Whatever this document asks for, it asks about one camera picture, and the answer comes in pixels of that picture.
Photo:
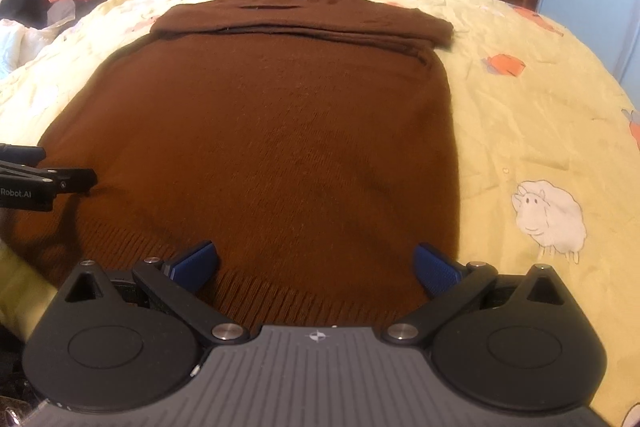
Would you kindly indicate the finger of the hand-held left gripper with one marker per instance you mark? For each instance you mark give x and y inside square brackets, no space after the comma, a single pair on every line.
[22,153]
[75,179]

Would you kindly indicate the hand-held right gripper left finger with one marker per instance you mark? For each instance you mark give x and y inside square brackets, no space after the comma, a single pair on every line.
[197,261]

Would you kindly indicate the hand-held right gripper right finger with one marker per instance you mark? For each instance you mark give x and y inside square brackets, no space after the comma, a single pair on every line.
[437,268]

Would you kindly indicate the brown knitted sweater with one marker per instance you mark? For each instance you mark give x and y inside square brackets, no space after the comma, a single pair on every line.
[280,132]

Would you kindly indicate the white cloth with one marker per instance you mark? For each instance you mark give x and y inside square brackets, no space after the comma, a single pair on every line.
[15,47]

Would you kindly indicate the yellow printed blanket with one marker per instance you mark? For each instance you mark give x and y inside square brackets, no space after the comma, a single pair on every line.
[525,122]

